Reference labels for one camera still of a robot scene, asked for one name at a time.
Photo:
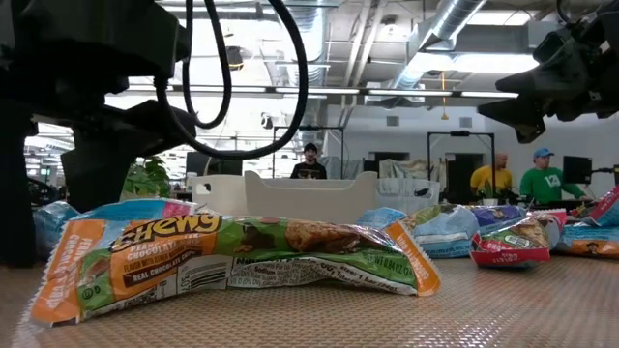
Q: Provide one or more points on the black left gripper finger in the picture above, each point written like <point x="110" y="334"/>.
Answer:
<point x="150" y="125"/>
<point x="97" y="174"/>

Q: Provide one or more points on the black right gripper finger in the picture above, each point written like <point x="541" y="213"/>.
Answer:
<point x="527" y="116"/>
<point x="546" y="77"/>

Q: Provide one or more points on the blue pink granola bar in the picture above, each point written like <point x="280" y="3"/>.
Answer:
<point x="140" y="209"/>

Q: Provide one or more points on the light blue granola bar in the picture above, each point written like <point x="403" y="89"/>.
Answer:
<point x="53" y="227"/>

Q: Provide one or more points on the blue purple granola bar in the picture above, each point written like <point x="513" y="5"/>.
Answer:
<point x="498" y="215"/>

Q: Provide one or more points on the red blue granola bar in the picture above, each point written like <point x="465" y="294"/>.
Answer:
<point x="608" y="208"/>

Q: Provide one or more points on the red green granola bar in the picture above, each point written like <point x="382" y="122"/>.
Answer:
<point x="512" y="241"/>

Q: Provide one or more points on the green orange Chewy granola bar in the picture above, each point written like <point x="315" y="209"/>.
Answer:
<point x="193" y="261"/>

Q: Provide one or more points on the green light-blue granola bar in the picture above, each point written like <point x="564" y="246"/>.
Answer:
<point x="445" y="227"/>

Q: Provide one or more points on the small blue granola bar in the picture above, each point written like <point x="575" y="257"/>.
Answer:
<point x="379" y="217"/>

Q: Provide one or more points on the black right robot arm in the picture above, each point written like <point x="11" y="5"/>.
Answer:
<point x="613" y="72"/>

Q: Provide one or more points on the blue orange granola bar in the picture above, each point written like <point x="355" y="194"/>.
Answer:
<point x="587" y="239"/>

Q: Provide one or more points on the potted plant white pot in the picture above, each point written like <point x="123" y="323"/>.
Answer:
<point x="145" y="179"/>

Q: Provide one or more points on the green exit sign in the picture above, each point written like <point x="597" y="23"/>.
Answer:
<point x="45" y="171"/>

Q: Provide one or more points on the person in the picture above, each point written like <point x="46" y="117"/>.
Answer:
<point x="488" y="179"/>
<point x="309" y="166"/>
<point x="546" y="183"/>

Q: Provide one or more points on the black monitor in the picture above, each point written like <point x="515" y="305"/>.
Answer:
<point x="578" y="169"/>
<point x="217" y="164"/>

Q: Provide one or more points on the white plastic bin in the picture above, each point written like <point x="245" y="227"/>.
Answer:
<point x="217" y="193"/>

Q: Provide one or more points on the black ceiling lamp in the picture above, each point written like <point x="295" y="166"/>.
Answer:
<point x="234" y="57"/>

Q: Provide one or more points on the white cloth pile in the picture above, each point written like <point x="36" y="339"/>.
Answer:
<point x="345" y="166"/>
<point x="411" y="169"/>

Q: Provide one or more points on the clear plastic bin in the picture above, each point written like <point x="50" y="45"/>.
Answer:
<point x="406" y="193"/>

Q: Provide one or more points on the grey plastic bin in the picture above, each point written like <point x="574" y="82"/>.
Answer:
<point x="309" y="198"/>

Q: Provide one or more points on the tan mat black border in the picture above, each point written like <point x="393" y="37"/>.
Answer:
<point x="435" y="309"/>

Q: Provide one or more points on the black metal frame stand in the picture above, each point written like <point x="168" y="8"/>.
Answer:
<point x="309" y="127"/>
<point x="459" y="133"/>

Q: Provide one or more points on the silver ceiling duct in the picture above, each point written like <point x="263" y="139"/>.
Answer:
<point x="450" y="19"/>

